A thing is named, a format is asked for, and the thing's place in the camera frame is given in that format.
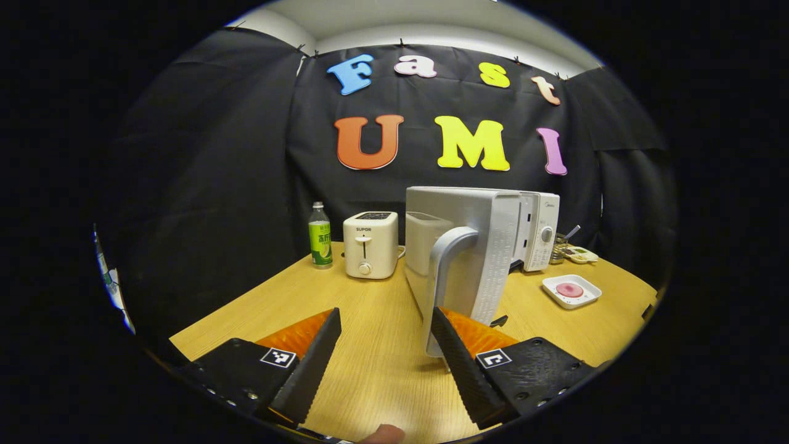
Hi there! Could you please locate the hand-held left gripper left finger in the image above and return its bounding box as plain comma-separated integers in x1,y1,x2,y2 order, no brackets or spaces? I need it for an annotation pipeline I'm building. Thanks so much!
176,307,343,426

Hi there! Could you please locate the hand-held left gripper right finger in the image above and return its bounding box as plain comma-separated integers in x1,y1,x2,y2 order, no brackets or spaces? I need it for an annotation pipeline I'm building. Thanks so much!
430,306,599,430

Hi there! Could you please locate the white square plate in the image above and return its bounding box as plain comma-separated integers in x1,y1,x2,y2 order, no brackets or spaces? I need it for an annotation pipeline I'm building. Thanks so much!
542,274,602,310

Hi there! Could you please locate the white microwave oven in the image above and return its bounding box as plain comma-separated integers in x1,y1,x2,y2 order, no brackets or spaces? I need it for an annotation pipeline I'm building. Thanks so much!
404,186,562,358

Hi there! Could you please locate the green drink bottle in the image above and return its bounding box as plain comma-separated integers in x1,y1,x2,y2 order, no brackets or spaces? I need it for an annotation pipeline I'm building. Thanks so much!
308,202,333,269

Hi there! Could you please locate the white toaster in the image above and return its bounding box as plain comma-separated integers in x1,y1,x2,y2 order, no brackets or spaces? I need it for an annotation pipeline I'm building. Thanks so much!
343,212,399,280

